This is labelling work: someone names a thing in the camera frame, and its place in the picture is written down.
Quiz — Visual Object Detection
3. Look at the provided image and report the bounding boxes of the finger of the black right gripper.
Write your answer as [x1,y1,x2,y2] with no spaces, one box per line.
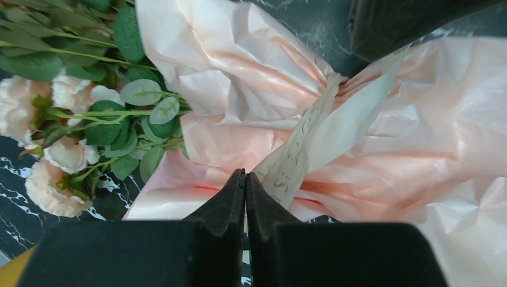
[348,0,504,62]

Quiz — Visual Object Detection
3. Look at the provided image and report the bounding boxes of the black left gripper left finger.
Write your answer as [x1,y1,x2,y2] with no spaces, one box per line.
[17,169,246,286]

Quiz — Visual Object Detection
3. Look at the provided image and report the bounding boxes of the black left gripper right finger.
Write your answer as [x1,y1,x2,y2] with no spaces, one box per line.
[245,173,447,286]

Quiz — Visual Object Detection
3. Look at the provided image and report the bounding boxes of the cream ribbon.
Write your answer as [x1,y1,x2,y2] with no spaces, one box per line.
[253,46,409,209]

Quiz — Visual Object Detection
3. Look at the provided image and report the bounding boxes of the pink wrapping paper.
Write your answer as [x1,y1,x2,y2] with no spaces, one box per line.
[125,1,506,286]

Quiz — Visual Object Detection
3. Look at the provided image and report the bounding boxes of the yellow cylindrical vase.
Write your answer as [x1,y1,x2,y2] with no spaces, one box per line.
[0,246,36,287]

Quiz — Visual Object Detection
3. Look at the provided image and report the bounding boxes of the pink rose bouquet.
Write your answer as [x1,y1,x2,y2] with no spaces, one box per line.
[1,1,190,218]

